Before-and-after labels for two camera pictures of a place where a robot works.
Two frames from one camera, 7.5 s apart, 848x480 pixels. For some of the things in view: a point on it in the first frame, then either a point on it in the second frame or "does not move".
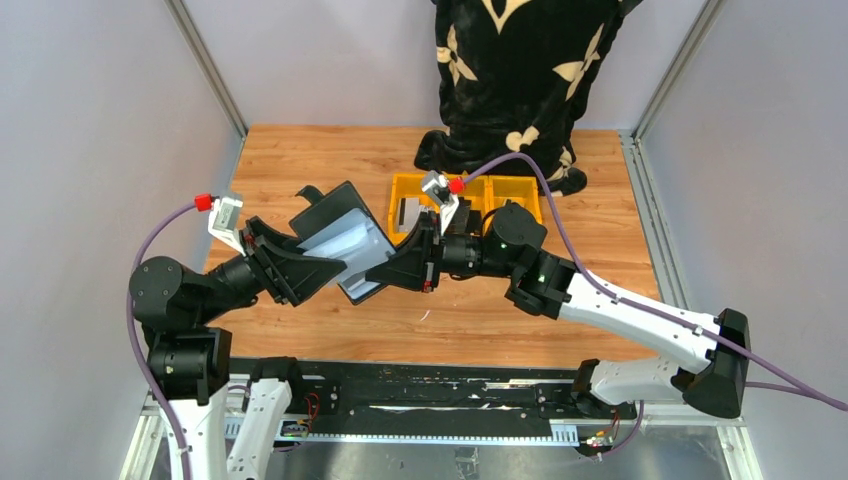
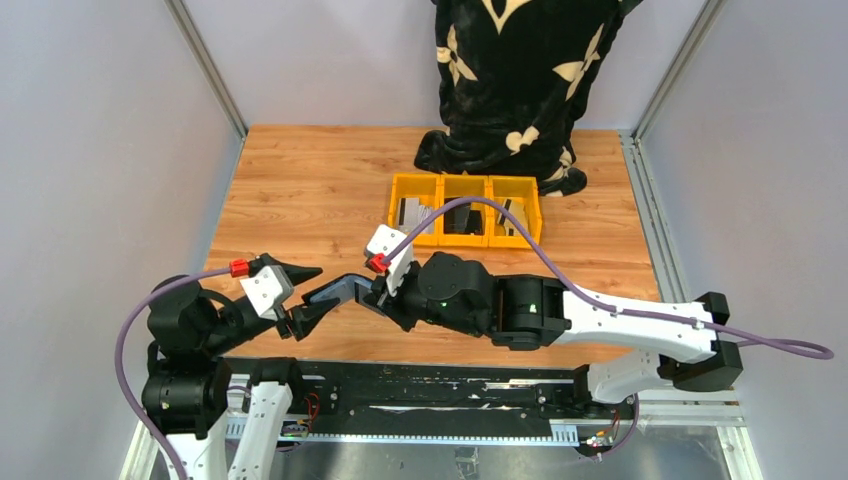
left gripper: [269, 263] -> [284, 321]
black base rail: [431, 402] does not move
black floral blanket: [515, 77] does not move
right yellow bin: [523, 190] does not move
